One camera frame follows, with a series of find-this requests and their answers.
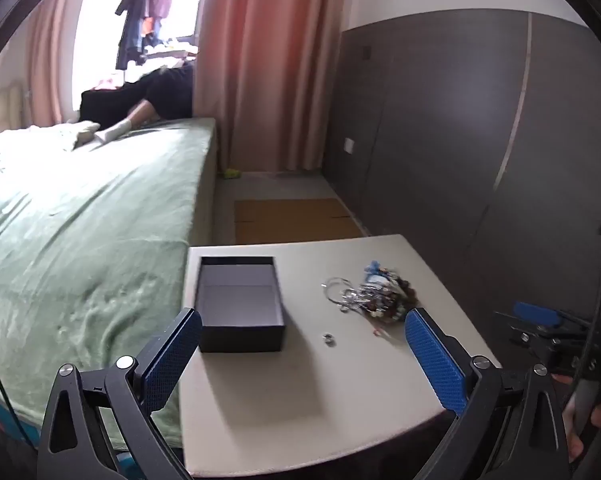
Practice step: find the pile of jewelry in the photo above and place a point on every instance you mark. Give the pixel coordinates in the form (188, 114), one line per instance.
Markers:
(375, 295)

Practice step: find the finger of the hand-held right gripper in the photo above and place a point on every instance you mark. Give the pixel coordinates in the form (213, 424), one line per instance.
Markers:
(536, 312)

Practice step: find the black box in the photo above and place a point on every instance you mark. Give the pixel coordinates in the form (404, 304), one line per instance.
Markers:
(240, 342)

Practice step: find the hanging dark clothes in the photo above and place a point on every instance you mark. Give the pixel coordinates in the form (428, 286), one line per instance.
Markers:
(140, 10)

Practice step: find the narrow pink curtain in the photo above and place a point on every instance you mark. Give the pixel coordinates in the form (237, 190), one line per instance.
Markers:
(50, 70)

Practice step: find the grey wardrobe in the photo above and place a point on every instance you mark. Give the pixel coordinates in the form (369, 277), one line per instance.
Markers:
(455, 135)

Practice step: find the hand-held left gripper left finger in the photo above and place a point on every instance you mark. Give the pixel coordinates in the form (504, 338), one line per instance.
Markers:
(180, 355)

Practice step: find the white wall outlet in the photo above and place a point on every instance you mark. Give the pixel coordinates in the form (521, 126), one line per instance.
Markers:
(349, 145)

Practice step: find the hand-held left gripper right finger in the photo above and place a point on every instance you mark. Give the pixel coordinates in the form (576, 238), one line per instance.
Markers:
(435, 360)

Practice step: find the wide pink curtain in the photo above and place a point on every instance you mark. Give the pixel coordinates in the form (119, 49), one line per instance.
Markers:
(270, 60)

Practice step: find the small green toy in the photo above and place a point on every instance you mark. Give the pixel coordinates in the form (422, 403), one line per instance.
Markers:
(230, 174)

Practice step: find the green blanket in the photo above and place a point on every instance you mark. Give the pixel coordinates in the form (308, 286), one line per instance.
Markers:
(105, 220)

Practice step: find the person's right hand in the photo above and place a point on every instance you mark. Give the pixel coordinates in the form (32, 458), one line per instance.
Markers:
(577, 430)

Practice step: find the flat cardboard sheet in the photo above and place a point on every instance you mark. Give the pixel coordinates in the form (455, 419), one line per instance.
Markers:
(290, 220)

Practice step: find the beige headboard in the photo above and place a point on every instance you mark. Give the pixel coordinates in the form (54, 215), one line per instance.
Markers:
(0, 110)

